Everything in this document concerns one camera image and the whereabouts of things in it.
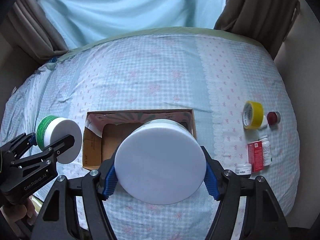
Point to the white pill bottle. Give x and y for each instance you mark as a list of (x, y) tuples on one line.
[(267, 156)]

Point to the green label white jar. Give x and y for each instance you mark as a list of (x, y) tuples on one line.
[(53, 128)]

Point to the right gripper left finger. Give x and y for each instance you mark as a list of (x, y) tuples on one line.
[(58, 217)]

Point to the white black cream jar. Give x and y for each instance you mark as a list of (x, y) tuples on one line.
[(244, 170)]

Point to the small red silver tin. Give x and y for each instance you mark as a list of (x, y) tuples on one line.
[(273, 118)]

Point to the person's left hand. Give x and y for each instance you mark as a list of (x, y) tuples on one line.
[(14, 213)]

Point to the red carton box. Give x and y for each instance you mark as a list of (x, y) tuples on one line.
[(255, 156)]

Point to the small white case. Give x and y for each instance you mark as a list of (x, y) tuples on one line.
[(264, 123)]

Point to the large white round jar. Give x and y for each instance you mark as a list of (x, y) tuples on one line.
[(160, 163)]

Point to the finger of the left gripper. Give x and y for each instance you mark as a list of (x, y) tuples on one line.
[(20, 144), (53, 149)]

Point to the left brown curtain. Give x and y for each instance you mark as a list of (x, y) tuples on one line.
[(27, 26)]

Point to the brown curtain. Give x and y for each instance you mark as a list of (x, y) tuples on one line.
[(27, 26), (266, 21)]

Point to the light blue hanging cloth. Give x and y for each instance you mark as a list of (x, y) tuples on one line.
[(81, 22)]

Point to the yellow tape roll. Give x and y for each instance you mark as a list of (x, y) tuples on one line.
[(252, 115)]

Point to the right brown curtain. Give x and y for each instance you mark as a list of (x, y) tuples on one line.
[(266, 21)]

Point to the open cardboard box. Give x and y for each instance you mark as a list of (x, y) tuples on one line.
[(105, 130)]

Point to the checkered floral bed sheet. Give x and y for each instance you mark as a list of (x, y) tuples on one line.
[(212, 73)]

